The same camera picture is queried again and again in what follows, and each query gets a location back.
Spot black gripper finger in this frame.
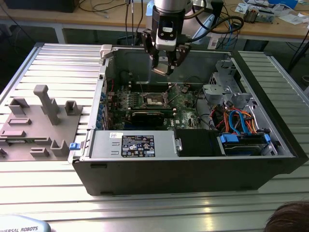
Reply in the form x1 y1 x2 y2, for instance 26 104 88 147
141 28 160 70
166 43 192 75

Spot silver CPU chip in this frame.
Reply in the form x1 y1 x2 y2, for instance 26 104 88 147
152 63 171 76

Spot thin metal locking lever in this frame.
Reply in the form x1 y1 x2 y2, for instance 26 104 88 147
137 75 145 94

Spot CPU socket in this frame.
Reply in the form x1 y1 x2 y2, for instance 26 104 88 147
141 91 169 108

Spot black upright device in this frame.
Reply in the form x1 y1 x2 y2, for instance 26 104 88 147
210 0 224 28

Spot grey metal drive cage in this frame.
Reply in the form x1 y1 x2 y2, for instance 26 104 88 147
202 59 254 107

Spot wooden desk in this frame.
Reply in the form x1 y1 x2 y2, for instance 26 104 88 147
0 0 309 39

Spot green motherboard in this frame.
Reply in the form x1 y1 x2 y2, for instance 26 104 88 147
106 83 211 131

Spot black graphics card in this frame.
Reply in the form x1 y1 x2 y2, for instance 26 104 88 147
110 107 176 127

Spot metal electronic device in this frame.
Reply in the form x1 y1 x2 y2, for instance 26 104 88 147
243 7 275 24

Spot black drive bay box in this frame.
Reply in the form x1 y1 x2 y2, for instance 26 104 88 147
174 129 221 157

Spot blue disk carrier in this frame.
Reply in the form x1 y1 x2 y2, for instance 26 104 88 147
216 133 271 157

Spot blue cardboard box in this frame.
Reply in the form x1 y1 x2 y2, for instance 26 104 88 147
269 0 298 8

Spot black equipment case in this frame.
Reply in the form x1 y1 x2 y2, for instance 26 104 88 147
4 0 79 13

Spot white paper sheets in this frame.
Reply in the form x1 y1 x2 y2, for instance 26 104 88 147
277 13 309 25

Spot grey power supply unit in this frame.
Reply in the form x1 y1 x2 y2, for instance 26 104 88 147
88 130 179 160

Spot black PC case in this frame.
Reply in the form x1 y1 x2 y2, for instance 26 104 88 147
68 44 309 196

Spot grey parts rack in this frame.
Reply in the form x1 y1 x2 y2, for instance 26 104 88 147
0 84 84 162

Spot brown-haired person's head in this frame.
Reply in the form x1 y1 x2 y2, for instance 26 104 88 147
265 200 309 232

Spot pale blue teach pendant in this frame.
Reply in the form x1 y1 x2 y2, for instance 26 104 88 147
0 214 52 232

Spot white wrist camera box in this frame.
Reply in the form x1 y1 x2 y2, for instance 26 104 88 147
155 20 177 52

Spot black arched wire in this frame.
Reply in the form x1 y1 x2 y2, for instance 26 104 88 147
183 75 206 86

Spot grey hanging cable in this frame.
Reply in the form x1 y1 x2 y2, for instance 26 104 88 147
124 0 136 46

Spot pale grey case handle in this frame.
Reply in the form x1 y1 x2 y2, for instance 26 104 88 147
99 44 114 60

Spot blue network cable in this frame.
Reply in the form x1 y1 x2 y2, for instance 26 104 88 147
226 19 237 46

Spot black looped wire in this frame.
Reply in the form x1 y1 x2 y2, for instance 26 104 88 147
195 91 214 130

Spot red wire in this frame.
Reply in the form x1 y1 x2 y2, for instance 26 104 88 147
106 76 116 95

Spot blue flat data wire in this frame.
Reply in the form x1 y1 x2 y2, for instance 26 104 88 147
228 110 251 135

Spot orange wire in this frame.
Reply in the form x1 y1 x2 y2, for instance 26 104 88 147
212 107 258 135

